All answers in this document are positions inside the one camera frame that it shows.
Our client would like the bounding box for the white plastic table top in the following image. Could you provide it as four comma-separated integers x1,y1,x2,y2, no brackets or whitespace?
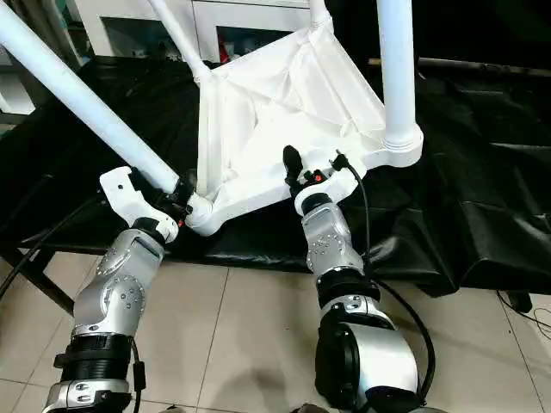
184,16,425,237

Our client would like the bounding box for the white plastic table leg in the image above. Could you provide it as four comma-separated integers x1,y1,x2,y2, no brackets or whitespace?
307,0,335,27
0,3,182,194
148,0,212,83
376,0,421,150

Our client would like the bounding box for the white glass-door cabinet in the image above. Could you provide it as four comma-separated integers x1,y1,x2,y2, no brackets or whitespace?
55,0,313,65

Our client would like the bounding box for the black table mat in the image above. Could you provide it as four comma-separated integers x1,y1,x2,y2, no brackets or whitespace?
0,53,551,298

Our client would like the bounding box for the grey window curtain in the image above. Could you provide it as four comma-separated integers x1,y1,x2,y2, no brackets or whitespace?
38,0,94,65

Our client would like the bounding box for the dark metal rod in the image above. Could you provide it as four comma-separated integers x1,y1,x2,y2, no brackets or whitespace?
417,58,551,78

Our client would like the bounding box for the black backdrop cloth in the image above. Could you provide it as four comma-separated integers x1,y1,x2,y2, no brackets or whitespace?
331,0,551,70

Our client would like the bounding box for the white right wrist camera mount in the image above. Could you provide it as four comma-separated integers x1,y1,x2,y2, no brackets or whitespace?
292,150,369,212

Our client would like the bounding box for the black left wrist camera cable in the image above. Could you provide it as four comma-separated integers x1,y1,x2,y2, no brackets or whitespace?
0,201,108,298

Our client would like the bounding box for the black floor cable bundle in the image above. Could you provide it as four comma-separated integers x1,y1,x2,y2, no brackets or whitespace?
497,287,551,336

